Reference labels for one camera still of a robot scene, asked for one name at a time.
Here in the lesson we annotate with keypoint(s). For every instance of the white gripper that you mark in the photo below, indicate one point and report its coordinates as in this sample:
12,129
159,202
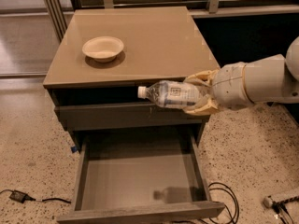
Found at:
230,85

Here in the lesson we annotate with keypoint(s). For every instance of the clear plastic water bottle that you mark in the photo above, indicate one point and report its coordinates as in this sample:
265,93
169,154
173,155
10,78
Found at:
172,94

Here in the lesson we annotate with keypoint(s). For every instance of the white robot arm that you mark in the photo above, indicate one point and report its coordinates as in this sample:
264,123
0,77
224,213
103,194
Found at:
272,79

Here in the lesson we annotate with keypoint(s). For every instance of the closed grey top drawer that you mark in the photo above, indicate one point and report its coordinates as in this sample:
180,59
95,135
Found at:
121,115

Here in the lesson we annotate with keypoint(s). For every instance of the grey drawer cabinet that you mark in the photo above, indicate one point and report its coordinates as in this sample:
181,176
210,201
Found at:
160,43

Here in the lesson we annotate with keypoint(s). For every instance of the open grey middle drawer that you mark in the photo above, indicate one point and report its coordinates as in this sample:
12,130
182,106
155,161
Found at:
145,176

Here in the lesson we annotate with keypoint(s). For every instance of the white paper bowl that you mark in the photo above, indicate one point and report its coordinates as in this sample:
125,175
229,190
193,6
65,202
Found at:
103,49

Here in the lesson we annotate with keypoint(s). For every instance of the blue tape piece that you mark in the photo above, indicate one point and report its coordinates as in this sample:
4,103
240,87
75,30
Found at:
74,149

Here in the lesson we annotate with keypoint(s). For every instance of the white power strip with cables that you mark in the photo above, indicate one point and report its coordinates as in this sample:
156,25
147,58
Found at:
278,201

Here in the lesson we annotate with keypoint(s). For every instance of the black power adapter with cable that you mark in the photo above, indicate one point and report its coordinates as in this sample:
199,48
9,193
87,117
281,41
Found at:
21,197

